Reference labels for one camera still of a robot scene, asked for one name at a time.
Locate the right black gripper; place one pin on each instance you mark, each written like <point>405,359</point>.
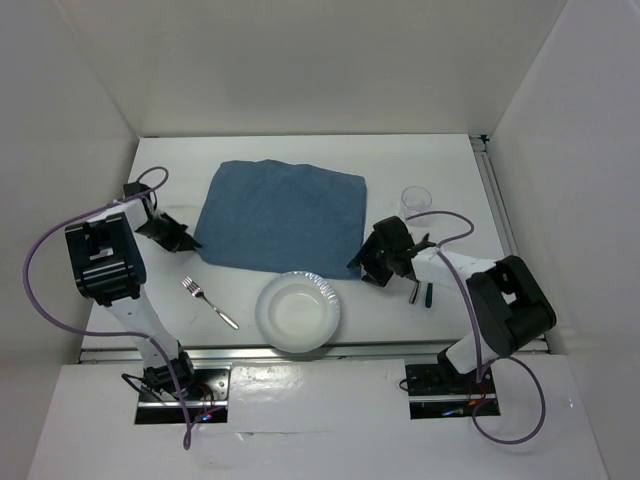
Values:
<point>375,275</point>

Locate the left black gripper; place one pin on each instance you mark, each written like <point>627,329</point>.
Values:
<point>180,240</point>

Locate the silver knife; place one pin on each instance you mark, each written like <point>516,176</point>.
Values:
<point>414,296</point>

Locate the clear plastic cup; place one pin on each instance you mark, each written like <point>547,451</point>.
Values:
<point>414,200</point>

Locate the silver fork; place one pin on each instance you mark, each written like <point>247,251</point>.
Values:
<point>197,292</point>

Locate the gold spoon teal handle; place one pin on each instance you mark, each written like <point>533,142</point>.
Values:
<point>429,295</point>

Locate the blue cloth placemat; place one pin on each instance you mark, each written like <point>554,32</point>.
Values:
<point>276,217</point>

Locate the white ceramic plate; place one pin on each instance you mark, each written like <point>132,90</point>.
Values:
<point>297,312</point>

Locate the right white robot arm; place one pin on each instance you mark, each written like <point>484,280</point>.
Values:
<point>433,264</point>

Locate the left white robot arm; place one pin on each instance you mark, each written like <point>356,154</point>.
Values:
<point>108,268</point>

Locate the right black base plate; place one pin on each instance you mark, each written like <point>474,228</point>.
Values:
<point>433,394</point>

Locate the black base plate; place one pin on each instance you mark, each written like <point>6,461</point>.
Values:
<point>433,394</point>
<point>206,401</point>

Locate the aluminium frame rail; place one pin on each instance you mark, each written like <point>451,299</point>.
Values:
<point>510,240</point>

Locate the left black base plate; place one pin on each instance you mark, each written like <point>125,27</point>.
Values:
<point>206,401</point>

